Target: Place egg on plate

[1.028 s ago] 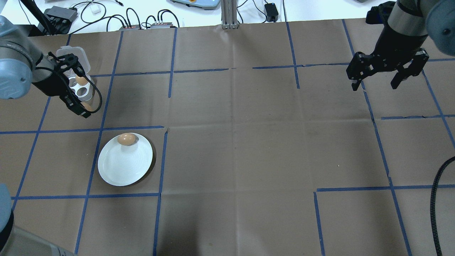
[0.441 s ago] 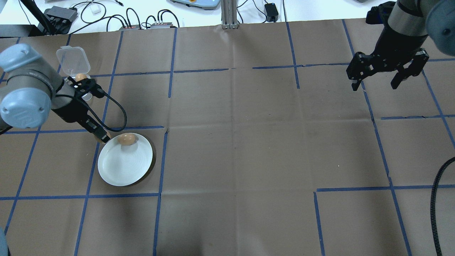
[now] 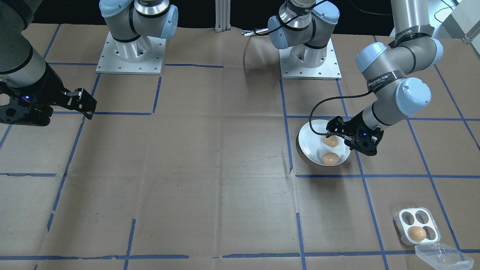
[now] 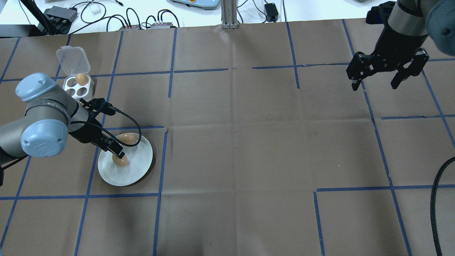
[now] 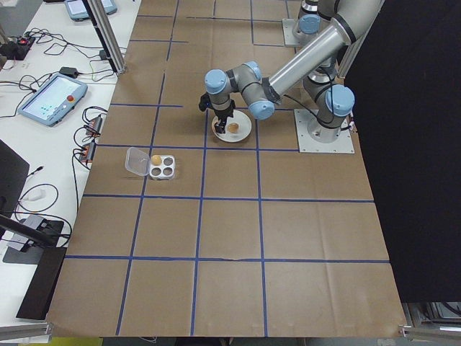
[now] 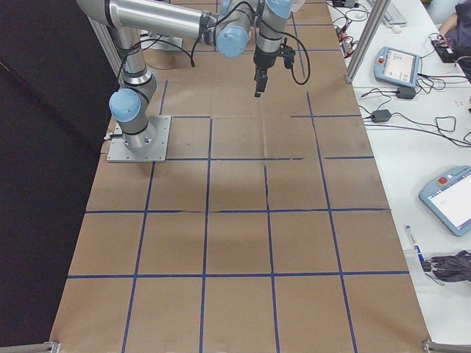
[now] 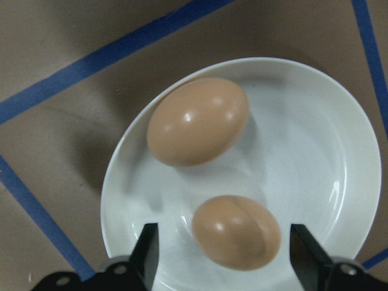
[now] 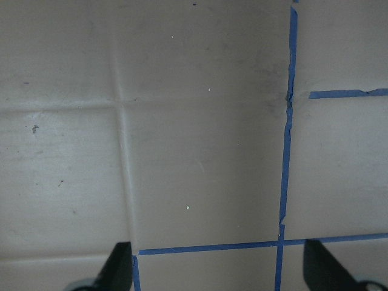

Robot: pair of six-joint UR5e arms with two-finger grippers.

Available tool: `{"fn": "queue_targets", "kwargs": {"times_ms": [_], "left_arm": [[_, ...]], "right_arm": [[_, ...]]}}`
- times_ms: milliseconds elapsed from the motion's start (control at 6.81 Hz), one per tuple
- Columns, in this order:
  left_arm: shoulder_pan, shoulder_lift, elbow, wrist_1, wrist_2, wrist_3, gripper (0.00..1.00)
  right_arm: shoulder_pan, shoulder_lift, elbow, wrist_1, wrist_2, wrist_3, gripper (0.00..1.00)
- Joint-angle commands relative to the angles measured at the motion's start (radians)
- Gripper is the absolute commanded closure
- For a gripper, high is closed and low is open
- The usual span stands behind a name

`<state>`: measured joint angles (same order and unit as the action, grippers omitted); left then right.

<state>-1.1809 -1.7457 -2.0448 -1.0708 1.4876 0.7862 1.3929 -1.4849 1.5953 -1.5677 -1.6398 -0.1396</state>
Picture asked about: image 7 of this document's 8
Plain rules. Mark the white round plate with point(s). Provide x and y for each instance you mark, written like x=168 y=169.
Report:
x=303 y=151

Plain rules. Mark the brown egg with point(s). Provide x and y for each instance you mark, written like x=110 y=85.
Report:
x=197 y=121
x=236 y=232

